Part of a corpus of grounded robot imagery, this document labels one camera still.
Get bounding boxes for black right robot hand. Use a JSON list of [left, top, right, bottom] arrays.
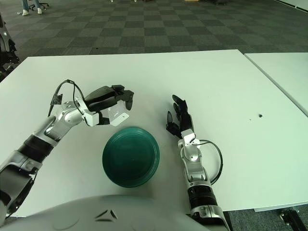
[[165, 94, 200, 147]]

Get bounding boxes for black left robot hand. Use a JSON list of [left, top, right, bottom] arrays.
[[76, 84, 134, 127]]

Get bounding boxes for white charger block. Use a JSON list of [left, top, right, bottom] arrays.
[[107, 101, 130, 127]]

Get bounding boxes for dark green round plate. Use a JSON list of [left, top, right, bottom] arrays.
[[102, 127, 161, 188]]

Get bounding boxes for black swivel chair base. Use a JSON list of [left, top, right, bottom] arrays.
[[28, 0, 49, 10]]

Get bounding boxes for white table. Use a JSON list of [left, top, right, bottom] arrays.
[[244, 52, 308, 116]]

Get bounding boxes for person legs in jeans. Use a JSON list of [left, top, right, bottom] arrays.
[[21, 0, 43, 16]]

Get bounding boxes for grey robot torso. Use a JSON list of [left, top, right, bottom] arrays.
[[0, 194, 200, 231]]

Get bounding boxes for black metal table base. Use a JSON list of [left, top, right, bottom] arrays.
[[279, 208, 304, 228]]

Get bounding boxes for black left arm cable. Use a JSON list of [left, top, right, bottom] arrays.
[[48, 78, 85, 117]]

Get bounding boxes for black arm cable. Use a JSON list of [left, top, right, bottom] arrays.
[[48, 78, 85, 117], [192, 140, 223, 186]]

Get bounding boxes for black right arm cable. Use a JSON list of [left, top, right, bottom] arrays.
[[192, 140, 223, 186]]

